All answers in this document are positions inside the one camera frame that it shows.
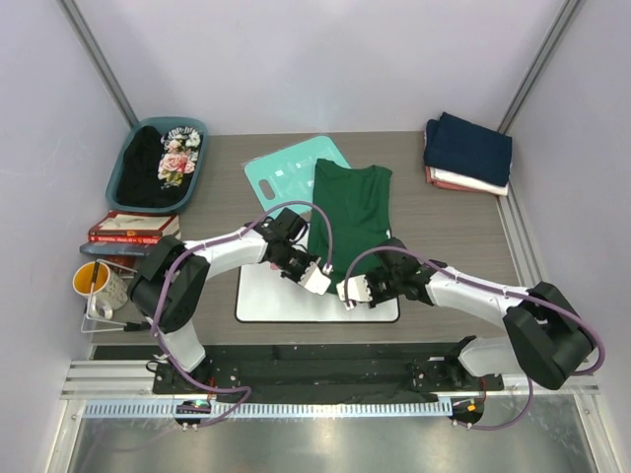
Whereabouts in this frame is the green t-shirt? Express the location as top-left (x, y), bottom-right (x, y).
top-left (308, 160), bottom-right (392, 294)

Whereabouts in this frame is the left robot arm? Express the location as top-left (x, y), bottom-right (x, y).
top-left (127, 208), bottom-right (330, 385)

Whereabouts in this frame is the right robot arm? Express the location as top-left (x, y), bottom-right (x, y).
top-left (338, 238), bottom-right (604, 390)

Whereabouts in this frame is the teal folding board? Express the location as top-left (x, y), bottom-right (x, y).
top-left (244, 135), bottom-right (350, 211)

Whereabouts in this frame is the white dry-erase board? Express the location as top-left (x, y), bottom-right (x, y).
top-left (235, 263), bottom-right (400, 323)

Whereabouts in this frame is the folded white t-shirt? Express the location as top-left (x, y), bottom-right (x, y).
top-left (430, 167), bottom-right (508, 196)

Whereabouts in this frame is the folded navy t-shirt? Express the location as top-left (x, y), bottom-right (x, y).
top-left (423, 112), bottom-right (513, 187)

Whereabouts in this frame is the teal plastic basket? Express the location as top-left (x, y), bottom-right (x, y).
top-left (105, 116), bottom-right (209, 215)

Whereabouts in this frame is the black floral t-shirt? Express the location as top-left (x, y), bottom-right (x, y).
top-left (114, 125), bottom-right (204, 209)

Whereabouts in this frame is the red middle book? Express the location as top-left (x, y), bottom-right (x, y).
top-left (88, 229), bottom-right (181, 244)

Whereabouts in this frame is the red book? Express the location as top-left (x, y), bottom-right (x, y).
top-left (88, 211), bottom-right (180, 237)
top-left (88, 229), bottom-right (181, 244)

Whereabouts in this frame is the red top book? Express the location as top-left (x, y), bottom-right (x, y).
top-left (88, 211), bottom-right (180, 237)

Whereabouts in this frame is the orange interior mug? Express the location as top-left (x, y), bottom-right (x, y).
top-left (72, 261), bottom-right (128, 320)

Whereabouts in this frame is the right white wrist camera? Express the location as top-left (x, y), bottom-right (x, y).
top-left (336, 275), bottom-right (373, 310)

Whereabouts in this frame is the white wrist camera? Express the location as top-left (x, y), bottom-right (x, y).
top-left (299, 262), bottom-right (331, 296)
top-left (336, 275), bottom-right (373, 310)

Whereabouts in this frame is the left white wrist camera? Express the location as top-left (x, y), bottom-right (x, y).
top-left (299, 262), bottom-right (331, 296)

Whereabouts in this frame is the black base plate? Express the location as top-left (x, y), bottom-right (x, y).
top-left (94, 342), bottom-right (509, 402)

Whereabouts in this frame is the slotted cable duct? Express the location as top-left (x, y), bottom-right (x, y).
top-left (83, 398), bottom-right (453, 420)

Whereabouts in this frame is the aluminium frame rail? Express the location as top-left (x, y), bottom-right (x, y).
top-left (61, 360), bottom-right (600, 399)

